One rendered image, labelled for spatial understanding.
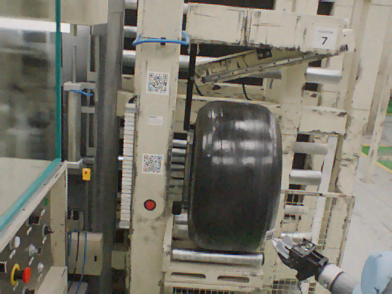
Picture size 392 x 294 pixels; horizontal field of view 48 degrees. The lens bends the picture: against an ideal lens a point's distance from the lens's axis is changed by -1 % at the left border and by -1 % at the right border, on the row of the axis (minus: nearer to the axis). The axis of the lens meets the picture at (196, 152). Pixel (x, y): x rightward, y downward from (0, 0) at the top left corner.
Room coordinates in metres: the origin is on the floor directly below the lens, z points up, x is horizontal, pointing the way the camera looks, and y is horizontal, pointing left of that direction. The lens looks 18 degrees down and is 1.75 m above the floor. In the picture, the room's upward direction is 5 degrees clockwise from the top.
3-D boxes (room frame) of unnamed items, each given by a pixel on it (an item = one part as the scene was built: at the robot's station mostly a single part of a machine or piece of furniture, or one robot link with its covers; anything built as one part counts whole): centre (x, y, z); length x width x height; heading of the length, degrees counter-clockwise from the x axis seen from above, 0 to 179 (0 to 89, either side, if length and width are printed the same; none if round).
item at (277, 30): (1.89, -0.22, 1.71); 0.61 x 0.25 x 0.15; 92
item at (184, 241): (1.59, -0.10, 0.80); 0.37 x 0.36 x 0.02; 2
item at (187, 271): (1.45, -0.11, 0.83); 0.36 x 0.09 x 0.06; 92
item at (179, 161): (1.96, 0.13, 1.05); 0.20 x 0.15 x 0.30; 92
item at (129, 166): (1.53, 0.24, 1.19); 0.05 x 0.04 x 0.48; 2
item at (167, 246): (1.58, 0.08, 0.90); 0.40 x 0.03 x 0.10; 2
